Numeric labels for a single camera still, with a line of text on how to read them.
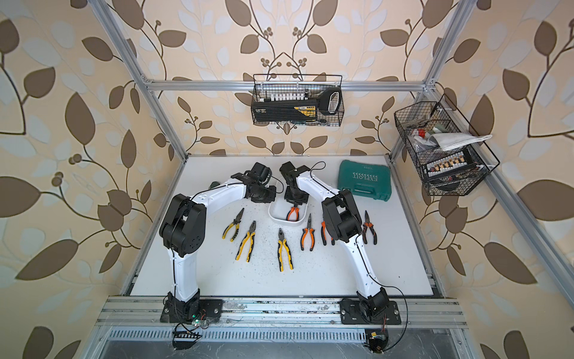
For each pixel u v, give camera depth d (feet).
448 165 2.22
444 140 2.10
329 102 2.84
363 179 3.45
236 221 3.16
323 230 3.05
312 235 2.99
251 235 2.99
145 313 2.48
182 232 1.72
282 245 2.92
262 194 2.74
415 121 2.79
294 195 2.96
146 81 2.99
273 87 2.99
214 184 3.55
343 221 2.00
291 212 3.24
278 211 3.25
